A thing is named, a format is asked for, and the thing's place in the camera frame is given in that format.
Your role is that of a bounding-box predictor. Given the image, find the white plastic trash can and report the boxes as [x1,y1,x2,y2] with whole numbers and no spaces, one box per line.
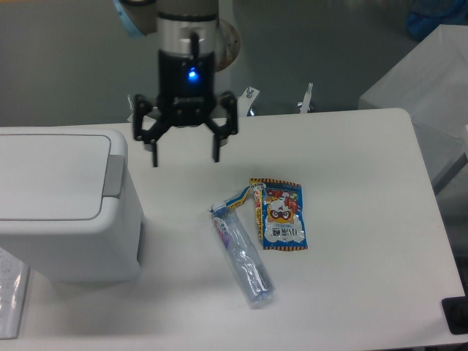
[1,127,144,282]

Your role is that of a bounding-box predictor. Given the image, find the blue plastic bag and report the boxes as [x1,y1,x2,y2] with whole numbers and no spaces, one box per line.
[405,0,467,42]

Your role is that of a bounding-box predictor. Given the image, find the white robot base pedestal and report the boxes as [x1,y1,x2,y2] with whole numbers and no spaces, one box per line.
[215,1,242,97]

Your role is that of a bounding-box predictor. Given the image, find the white clamp bracket middle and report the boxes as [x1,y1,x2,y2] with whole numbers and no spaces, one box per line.
[237,86,260,117]

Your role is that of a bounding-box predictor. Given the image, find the clear document holder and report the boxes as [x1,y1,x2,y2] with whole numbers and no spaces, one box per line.
[1,249,30,340]

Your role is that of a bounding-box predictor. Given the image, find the yellow blue wrapper strip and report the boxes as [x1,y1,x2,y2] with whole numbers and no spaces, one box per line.
[224,185,252,209]

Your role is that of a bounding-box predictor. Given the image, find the white side table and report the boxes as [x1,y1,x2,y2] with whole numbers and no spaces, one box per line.
[358,25,467,190]

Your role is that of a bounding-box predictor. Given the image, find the black device at edge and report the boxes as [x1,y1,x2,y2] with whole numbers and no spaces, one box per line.
[442,296,467,335]

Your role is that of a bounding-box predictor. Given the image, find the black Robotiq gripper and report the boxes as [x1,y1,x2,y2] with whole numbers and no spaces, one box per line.
[132,48,240,168]

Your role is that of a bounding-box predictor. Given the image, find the blue orange snack bag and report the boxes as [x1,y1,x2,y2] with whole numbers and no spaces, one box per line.
[249,178,308,252]

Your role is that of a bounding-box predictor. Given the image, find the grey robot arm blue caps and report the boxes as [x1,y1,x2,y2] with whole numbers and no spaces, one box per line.
[113,1,238,166]

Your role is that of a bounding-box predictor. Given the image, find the metal clamp bracket right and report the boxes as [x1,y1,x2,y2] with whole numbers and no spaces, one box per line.
[297,83,314,114]

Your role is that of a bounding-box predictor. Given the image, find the clear plastic water bottle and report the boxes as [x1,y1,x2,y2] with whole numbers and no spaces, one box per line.
[211,203,275,308]

